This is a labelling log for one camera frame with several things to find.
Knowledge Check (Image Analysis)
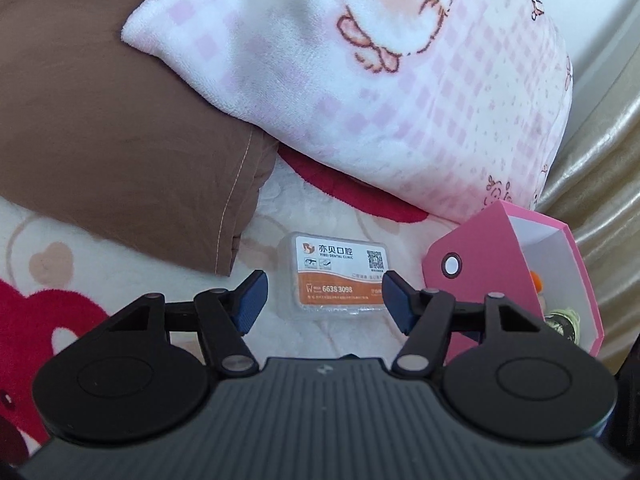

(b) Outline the clear floss pick box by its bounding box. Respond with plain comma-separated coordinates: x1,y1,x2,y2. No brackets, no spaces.
274,232,390,320

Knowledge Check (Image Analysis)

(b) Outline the golden satin curtain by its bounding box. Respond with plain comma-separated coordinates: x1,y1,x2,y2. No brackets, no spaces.
538,70,639,373

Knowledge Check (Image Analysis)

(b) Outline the green yarn ball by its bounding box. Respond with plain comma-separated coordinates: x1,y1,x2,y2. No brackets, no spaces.
544,309,580,344

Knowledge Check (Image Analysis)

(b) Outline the pink checkered cartoon pillow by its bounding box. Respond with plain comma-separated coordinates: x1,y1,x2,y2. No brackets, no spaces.
122,0,573,222

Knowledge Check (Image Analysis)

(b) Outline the brown pillow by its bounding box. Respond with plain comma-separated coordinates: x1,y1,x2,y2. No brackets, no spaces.
1,0,277,276

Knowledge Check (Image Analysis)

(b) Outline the orange makeup sponge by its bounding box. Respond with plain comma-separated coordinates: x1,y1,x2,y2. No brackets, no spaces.
529,271,544,292

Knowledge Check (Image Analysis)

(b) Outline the pink cardboard box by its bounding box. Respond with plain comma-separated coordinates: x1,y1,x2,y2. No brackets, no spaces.
422,200,604,356

